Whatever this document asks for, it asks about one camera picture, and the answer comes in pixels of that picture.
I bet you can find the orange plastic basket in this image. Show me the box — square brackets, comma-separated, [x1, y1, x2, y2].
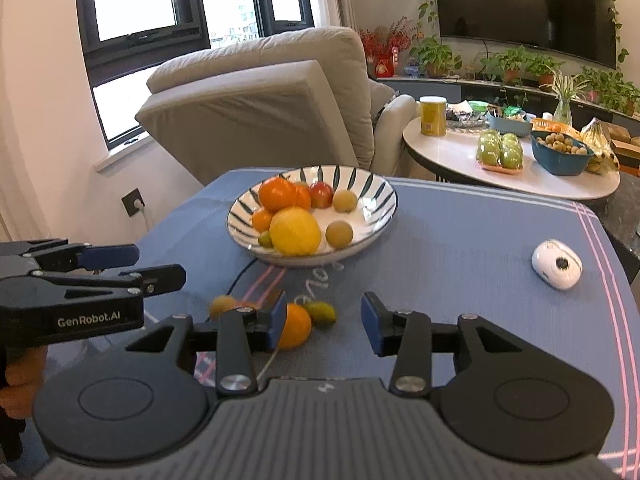
[530, 119, 576, 136]

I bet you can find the narrow black frame window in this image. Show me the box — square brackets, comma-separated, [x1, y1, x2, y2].
[197, 0, 316, 51]

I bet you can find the large black frame window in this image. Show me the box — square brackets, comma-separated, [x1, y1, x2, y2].
[75, 0, 211, 151]

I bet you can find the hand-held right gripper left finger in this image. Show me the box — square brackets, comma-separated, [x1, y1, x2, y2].
[125, 290, 289, 397]

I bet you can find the blue tablecloth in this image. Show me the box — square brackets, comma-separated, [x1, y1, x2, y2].
[30, 167, 640, 480]

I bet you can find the large orange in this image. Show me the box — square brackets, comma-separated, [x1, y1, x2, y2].
[258, 176, 298, 212]

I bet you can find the red flower decoration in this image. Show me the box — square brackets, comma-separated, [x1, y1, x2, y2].
[360, 17, 413, 79]

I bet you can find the black wall television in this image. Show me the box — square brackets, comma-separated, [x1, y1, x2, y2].
[435, 0, 617, 70]

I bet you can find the red apple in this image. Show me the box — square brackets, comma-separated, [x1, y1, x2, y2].
[310, 181, 335, 210]

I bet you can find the yellow canister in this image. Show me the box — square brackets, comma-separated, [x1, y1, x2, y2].
[419, 96, 447, 137]

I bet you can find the brown round fruit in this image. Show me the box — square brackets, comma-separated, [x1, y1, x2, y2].
[332, 189, 358, 213]
[325, 221, 354, 249]

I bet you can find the person's left hand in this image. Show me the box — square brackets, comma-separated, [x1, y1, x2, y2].
[0, 347, 48, 421]

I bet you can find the beige recliner sofa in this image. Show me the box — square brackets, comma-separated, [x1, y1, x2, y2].
[136, 26, 418, 186]

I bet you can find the round white table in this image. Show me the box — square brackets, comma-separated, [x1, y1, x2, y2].
[402, 115, 621, 201]

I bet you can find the blue basket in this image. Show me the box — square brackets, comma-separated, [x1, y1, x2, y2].
[486, 110, 533, 137]

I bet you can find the glass vase with plant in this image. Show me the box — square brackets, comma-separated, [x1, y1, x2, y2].
[547, 72, 586, 126]

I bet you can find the blue basin of longans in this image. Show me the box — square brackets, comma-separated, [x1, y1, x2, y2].
[530, 131, 593, 177]

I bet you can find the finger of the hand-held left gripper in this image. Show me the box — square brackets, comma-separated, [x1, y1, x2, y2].
[0, 239, 140, 278]
[0, 264, 187, 311]

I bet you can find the cardboard box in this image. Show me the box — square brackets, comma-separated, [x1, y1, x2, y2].
[610, 125, 640, 162]

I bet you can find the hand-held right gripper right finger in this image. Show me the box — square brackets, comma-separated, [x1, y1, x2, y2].
[361, 291, 533, 396]

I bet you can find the green yellow small fruit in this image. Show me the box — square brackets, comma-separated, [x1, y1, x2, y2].
[304, 301, 337, 328]

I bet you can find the potted green plant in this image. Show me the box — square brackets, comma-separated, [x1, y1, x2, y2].
[410, 35, 463, 78]
[482, 47, 531, 86]
[527, 55, 565, 88]
[580, 67, 640, 116]

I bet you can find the dark television console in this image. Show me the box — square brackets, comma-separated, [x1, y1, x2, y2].
[375, 75, 640, 122]

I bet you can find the white blue striped bowl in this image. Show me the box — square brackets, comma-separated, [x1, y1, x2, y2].
[226, 165, 399, 267]

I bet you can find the pack of green apples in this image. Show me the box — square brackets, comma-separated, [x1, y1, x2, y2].
[475, 129, 525, 173]

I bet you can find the white oval device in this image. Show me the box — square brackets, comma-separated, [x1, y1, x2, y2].
[531, 240, 584, 291]

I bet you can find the black wall socket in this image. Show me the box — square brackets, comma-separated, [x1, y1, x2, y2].
[121, 188, 147, 217]

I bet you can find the yellow lemon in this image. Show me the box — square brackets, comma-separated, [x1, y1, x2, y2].
[269, 206, 322, 256]

